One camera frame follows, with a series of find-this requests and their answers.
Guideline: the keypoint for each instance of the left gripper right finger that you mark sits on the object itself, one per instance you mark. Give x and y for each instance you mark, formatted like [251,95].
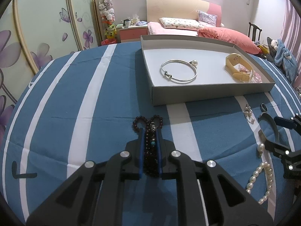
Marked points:
[168,165]

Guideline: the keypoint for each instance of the plush toy tower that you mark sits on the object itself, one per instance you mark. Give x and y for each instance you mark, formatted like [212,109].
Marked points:
[106,15]

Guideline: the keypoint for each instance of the pink curtain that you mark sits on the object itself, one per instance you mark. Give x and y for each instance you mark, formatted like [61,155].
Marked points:
[290,34]

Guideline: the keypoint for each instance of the red waste bin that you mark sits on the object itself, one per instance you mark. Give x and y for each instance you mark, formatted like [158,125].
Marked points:
[109,41]

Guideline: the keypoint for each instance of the dark wooden chair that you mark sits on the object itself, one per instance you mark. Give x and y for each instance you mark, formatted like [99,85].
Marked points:
[254,32]

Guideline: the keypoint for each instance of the sliding wardrobe with flowers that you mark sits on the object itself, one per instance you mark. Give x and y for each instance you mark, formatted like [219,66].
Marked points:
[34,32]

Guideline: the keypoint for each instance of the pink white nightstand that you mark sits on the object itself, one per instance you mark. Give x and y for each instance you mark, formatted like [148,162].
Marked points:
[131,33]

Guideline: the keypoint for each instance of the purple floral pillow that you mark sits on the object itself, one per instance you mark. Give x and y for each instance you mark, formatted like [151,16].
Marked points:
[207,19]

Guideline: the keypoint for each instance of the white patterned pillow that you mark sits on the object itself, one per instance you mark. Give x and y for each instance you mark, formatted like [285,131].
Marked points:
[180,23]

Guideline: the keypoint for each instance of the silver crystal earrings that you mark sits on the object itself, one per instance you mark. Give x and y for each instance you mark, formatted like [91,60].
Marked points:
[248,113]

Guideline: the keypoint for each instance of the grey cardboard tray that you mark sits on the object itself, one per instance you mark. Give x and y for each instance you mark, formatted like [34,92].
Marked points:
[214,80]

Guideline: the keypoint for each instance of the blue striped table cloth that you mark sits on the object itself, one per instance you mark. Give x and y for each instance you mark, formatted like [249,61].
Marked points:
[81,107]

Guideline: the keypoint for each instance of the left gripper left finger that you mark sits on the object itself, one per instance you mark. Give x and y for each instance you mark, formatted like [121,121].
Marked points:
[133,154]

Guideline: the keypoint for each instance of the black white mug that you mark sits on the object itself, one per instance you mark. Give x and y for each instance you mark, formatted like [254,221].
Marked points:
[126,22]

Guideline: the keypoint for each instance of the pink bed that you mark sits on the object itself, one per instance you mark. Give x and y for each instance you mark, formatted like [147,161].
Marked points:
[186,9]

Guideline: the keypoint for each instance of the silver bangle with pearl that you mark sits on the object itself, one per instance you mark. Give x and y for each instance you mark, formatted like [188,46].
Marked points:
[179,71]

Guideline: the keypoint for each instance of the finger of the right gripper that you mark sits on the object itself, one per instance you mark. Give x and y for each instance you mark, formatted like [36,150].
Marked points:
[270,146]
[294,123]

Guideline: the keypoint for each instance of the yellow watch band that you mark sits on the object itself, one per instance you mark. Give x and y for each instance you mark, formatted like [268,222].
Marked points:
[239,68]

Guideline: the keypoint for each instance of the folded pink duvet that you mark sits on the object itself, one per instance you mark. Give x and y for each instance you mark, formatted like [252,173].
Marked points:
[231,36]

